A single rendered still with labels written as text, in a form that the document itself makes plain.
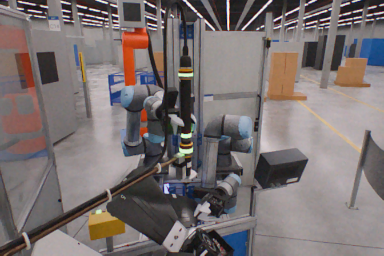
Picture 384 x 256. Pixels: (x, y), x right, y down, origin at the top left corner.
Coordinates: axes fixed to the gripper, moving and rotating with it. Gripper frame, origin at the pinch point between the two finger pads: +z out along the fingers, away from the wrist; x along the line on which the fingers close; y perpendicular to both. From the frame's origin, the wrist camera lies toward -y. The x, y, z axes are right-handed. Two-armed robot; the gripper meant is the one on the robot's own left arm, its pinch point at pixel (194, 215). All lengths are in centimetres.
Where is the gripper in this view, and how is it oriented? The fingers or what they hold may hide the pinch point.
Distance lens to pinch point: 109.3
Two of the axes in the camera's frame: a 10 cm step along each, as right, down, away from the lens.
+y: 8.1, 2.7, -5.2
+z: -5.8, 2.5, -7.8
